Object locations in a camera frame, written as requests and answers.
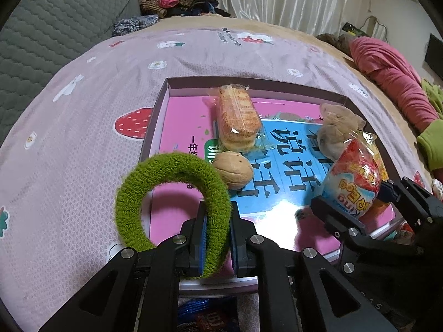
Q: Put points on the shallow box with pink bottom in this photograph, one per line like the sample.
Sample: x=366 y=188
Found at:
x=180 y=110

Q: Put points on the brown cloth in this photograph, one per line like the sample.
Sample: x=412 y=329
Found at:
x=334 y=43

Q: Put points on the pink strawberry print blanket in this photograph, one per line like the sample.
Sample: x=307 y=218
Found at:
x=86 y=179

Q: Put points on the black television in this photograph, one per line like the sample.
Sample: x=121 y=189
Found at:
x=434 y=55

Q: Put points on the white red floral scrunchie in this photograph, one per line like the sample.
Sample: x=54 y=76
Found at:
x=437 y=188

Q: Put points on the green fuzzy scrunchie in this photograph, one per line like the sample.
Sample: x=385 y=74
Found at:
x=131 y=193

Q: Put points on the dark packet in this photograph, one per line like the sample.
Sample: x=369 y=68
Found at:
x=353 y=29

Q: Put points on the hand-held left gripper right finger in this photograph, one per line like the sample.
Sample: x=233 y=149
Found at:
x=237 y=252

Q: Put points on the pink quilt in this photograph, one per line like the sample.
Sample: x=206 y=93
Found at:
x=391 y=72

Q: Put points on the beige scrunchie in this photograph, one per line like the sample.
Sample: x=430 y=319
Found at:
x=335 y=135

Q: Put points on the red snack packet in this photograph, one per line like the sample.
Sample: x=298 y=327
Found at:
x=353 y=173

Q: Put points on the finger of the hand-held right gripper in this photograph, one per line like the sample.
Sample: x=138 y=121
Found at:
x=425 y=207
x=339 y=219

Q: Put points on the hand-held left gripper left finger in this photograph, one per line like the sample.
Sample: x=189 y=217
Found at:
x=201 y=249

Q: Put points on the green garment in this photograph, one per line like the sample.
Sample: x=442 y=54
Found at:
x=432 y=141

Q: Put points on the blue floral cloth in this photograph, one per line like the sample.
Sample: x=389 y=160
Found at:
x=135 y=26

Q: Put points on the walnut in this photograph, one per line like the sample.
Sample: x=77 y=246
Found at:
x=232 y=171

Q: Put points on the blue snack packet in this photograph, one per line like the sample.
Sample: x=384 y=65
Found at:
x=207 y=318

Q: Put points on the grey quilted cushion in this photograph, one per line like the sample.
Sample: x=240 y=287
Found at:
x=52 y=24

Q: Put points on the orange biscuit packet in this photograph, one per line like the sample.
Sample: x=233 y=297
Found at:
x=237 y=117

